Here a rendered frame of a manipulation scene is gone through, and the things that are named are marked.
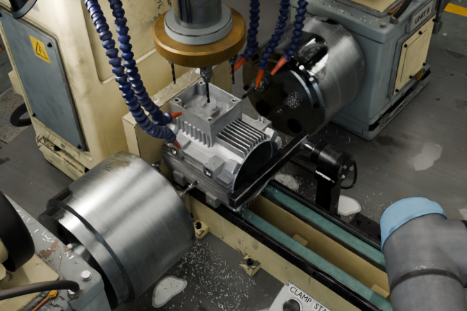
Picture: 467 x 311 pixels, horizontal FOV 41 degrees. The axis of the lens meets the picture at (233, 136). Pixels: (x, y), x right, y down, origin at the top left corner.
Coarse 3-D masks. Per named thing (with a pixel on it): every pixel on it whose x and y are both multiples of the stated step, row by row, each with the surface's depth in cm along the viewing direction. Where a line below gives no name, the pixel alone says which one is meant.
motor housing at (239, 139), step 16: (224, 128) 132; (240, 128) 131; (256, 128) 132; (192, 144) 134; (224, 144) 130; (240, 144) 129; (256, 144) 129; (272, 144) 138; (176, 160) 137; (192, 160) 133; (224, 160) 130; (240, 160) 128; (256, 160) 143; (192, 176) 135; (224, 176) 129; (240, 176) 144; (224, 192) 129; (256, 192) 140
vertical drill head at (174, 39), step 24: (192, 0) 110; (216, 0) 113; (168, 24) 116; (192, 24) 114; (216, 24) 115; (240, 24) 119; (168, 48) 115; (192, 48) 114; (216, 48) 114; (240, 48) 118
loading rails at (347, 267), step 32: (192, 192) 145; (288, 192) 142; (224, 224) 143; (256, 224) 137; (288, 224) 144; (320, 224) 136; (256, 256) 141; (288, 256) 131; (320, 256) 130; (352, 256) 133; (320, 288) 129; (352, 288) 124; (384, 288) 132
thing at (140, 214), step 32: (128, 160) 118; (64, 192) 115; (96, 192) 112; (128, 192) 113; (160, 192) 114; (64, 224) 109; (96, 224) 108; (128, 224) 110; (160, 224) 113; (192, 224) 119; (96, 256) 107; (128, 256) 109; (160, 256) 114; (128, 288) 113
